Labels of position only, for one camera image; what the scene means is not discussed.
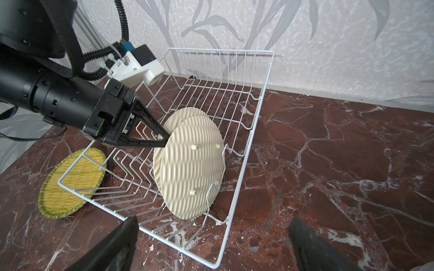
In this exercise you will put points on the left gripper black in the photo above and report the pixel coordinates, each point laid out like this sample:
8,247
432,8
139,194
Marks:
111,115

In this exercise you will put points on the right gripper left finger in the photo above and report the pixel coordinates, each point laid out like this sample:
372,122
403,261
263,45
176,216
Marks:
114,253

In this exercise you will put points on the white wire dish rack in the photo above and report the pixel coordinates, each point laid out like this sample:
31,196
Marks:
229,85

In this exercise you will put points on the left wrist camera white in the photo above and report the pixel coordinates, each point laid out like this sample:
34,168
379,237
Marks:
138,65

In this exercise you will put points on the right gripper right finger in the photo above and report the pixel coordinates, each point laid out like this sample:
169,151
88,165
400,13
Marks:
314,253

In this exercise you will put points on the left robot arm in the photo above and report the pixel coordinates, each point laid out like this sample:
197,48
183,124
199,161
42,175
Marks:
44,70

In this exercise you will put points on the tan woven plate right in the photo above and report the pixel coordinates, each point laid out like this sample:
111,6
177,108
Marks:
189,169

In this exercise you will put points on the green woven plate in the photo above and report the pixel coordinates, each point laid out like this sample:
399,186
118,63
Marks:
180,116
54,202

